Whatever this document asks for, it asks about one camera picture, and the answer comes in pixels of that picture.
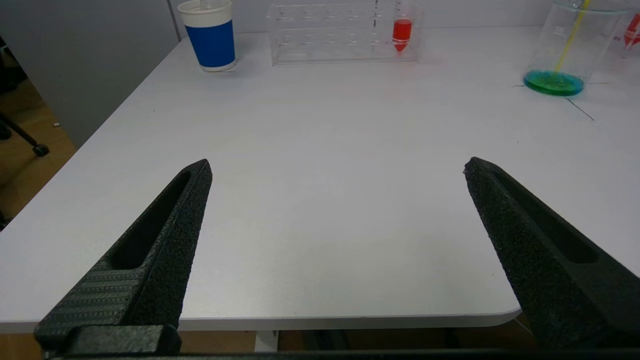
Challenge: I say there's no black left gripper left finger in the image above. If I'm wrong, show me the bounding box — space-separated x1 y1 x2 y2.
33 158 214 352

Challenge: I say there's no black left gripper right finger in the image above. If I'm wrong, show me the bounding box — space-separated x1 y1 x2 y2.
463 156 640 349

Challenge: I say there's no clear glass beaker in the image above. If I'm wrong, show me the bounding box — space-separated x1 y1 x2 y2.
523 0 640 98

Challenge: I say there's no white-labelled red pigment test tube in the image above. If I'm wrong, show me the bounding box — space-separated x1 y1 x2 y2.
623 13 640 49

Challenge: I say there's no white table leg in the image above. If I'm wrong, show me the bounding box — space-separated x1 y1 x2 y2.
254 330 280 353

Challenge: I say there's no black metal stool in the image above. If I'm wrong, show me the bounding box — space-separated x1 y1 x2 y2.
0 111 51 158

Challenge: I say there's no white paper cup blue sleeve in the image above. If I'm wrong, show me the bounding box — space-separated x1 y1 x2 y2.
177 0 237 73

